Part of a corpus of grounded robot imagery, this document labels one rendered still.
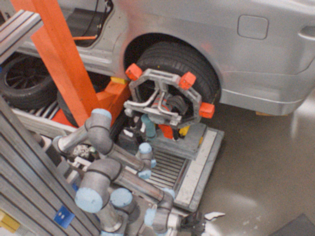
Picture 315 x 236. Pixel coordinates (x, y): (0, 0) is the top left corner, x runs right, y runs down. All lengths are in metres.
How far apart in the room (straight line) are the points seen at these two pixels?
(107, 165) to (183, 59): 1.06
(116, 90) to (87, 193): 1.52
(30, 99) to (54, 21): 1.58
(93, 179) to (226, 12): 1.16
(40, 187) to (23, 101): 2.08
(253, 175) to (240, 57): 1.26
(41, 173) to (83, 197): 0.20
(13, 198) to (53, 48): 0.95
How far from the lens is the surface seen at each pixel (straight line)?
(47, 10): 1.87
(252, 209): 2.86
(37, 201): 1.44
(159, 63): 2.18
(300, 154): 3.18
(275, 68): 2.09
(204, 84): 2.20
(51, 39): 1.92
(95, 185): 1.38
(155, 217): 1.49
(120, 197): 1.79
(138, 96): 2.49
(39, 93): 3.34
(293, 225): 2.50
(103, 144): 1.73
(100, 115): 1.79
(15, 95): 3.40
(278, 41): 1.96
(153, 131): 2.52
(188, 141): 2.88
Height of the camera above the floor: 2.64
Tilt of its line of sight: 52 degrees down
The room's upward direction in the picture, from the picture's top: 12 degrees counter-clockwise
